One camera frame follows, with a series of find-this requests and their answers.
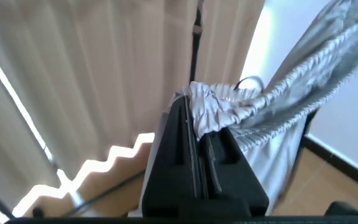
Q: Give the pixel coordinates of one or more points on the pale grey shorts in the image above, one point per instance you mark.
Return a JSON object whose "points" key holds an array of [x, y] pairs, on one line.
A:
{"points": [[291, 93]]}

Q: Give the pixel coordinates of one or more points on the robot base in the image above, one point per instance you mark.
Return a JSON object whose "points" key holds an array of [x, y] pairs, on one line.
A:
{"points": [[340, 208]]}

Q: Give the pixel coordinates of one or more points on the white laundry basket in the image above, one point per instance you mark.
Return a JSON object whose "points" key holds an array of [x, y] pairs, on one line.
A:
{"points": [[249, 77]]}

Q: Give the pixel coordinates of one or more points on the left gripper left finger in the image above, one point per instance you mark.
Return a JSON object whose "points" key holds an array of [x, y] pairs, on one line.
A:
{"points": [[166, 186]]}

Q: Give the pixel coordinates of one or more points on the black clothes rack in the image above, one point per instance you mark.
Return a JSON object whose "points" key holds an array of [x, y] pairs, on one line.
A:
{"points": [[196, 46]]}

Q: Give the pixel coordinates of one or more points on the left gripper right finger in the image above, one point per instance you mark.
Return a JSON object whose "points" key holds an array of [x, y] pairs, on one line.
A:
{"points": [[238, 186]]}

